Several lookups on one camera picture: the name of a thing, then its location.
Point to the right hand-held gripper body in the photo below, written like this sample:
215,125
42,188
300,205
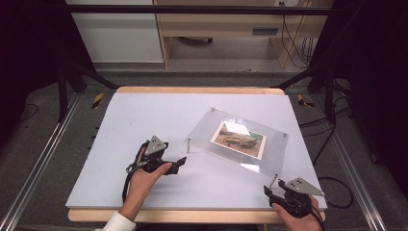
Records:
296,202

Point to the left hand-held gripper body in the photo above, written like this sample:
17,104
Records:
155,147

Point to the long metal frame leg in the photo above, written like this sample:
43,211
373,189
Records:
273,181
188,145

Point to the clear acrylic photo frame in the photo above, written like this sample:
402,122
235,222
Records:
205,133

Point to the person's right hand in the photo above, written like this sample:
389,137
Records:
304,224

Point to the person's left hand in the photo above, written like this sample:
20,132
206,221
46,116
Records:
139,186

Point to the white table board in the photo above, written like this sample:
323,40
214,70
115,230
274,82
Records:
144,115

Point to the landscape photo with white border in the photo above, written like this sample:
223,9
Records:
239,139

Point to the wooden table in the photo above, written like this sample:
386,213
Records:
192,89

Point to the yellow black floor tape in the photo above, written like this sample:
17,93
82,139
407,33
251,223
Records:
303,101
97,100

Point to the black metal stand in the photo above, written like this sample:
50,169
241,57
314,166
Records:
329,93
62,93

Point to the white cabinet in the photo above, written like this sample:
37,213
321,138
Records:
118,35

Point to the black curtain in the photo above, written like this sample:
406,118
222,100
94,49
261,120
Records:
29,51
375,80

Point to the wooden desk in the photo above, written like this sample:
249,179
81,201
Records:
224,24

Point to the black horizontal bar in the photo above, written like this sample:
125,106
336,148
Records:
192,9

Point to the aluminium floor rail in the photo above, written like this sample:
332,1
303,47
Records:
349,166
41,157

